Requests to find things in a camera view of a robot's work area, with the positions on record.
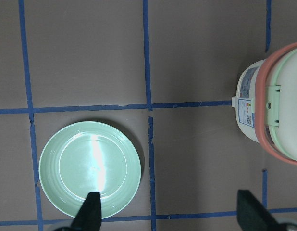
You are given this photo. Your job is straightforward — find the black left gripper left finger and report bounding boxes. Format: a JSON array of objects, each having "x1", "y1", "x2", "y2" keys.
[{"x1": 70, "y1": 192, "x2": 102, "y2": 231}]

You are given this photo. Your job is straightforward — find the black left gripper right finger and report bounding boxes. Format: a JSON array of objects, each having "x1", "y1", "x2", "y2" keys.
[{"x1": 236, "y1": 190, "x2": 279, "y2": 231}]

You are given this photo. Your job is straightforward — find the white rice cooker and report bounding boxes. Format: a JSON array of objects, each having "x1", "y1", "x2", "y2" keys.
[{"x1": 232, "y1": 42, "x2": 297, "y2": 166}]

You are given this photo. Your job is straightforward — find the green plate far side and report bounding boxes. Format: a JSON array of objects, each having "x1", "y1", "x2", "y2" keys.
[{"x1": 38, "y1": 121, "x2": 141, "y2": 218}]

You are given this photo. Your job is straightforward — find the brown paper table mat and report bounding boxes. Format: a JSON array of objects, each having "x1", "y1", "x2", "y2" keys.
[{"x1": 0, "y1": 0, "x2": 297, "y2": 231}]

